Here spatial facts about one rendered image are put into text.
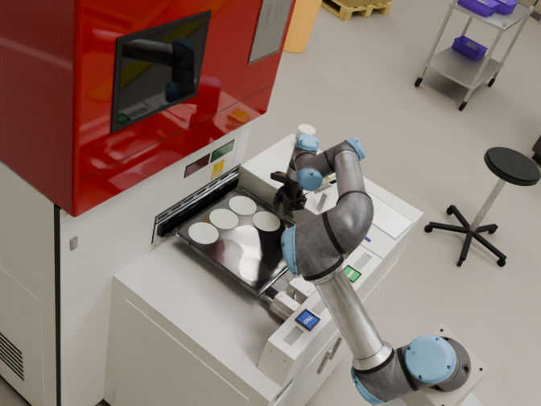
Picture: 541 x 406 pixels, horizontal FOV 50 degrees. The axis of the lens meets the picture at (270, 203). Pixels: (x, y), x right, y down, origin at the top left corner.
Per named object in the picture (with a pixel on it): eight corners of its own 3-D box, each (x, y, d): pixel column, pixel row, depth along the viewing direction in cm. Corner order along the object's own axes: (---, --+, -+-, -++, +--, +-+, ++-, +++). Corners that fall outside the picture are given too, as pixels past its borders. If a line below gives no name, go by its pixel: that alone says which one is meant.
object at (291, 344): (256, 367, 169) (266, 339, 160) (347, 271, 208) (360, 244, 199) (282, 387, 166) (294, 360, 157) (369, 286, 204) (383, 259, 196)
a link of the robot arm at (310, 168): (326, 164, 171) (321, 142, 180) (293, 180, 175) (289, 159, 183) (337, 181, 176) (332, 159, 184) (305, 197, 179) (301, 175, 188)
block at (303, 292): (287, 288, 187) (288, 282, 185) (292, 283, 189) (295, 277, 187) (306, 303, 184) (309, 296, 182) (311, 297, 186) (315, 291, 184)
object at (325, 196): (307, 205, 207) (317, 176, 199) (312, 200, 210) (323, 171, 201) (320, 213, 205) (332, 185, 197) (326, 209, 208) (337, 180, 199)
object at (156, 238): (150, 243, 192) (154, 223, 186) (233, 189, 223) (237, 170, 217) (154, 246, 192) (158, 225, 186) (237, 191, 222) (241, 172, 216)
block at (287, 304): (272, 302, 181) (274, 296, 179) (278, 296, 183) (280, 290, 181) (292, 316, 178) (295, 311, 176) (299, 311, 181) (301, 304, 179)
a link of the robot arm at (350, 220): (370, 206, 134) (352, 125, 176) (328, 225, 137) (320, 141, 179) (391, 243, 138) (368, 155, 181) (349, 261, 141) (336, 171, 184)
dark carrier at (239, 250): (176, 232, 192) (176, 231, 192) (239, 189, 216) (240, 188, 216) (257, 292, 181) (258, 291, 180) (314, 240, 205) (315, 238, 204)
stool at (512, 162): (522, 261, 370) (579, 184, 329) (468, 279, 344) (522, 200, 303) (465, 205, 401) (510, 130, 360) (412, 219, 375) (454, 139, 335)
